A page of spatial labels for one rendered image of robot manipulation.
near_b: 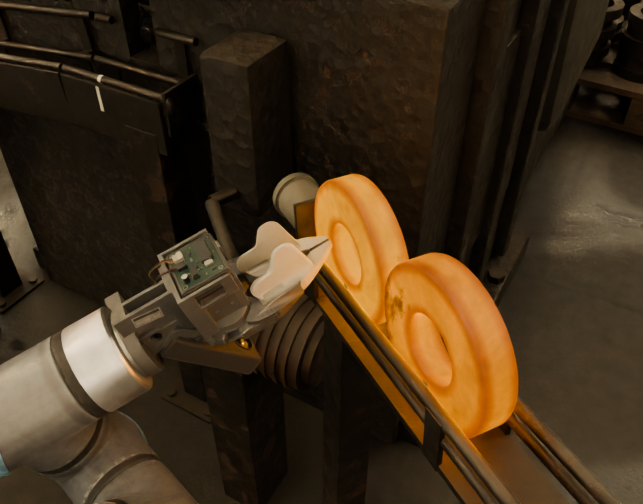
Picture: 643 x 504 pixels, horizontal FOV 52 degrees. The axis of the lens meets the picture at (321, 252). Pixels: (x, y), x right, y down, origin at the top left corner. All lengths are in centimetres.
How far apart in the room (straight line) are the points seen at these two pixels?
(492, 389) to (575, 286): 126
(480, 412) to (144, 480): 33
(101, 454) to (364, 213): 35
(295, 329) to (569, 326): 95
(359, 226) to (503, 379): 20
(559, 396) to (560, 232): 57
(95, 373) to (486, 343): 33
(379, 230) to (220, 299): 16
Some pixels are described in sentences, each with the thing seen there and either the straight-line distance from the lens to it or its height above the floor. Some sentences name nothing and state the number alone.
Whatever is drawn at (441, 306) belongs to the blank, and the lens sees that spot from 52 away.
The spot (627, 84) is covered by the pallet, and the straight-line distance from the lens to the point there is 244.
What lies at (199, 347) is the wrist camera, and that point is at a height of 66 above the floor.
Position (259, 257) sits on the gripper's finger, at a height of 72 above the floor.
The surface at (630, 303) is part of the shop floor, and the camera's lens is 177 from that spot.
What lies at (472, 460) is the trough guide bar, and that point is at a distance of 53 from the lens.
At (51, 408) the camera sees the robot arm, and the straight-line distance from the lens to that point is 63.
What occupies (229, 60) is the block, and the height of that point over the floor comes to 80.
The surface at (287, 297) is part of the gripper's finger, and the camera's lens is 62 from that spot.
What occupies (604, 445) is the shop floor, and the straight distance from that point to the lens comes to 147.
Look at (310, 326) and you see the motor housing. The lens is 84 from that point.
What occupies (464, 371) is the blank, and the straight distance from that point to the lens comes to 52.
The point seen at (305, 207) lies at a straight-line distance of 71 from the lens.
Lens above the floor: 115
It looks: 41 degrees down
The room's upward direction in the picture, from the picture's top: straight up
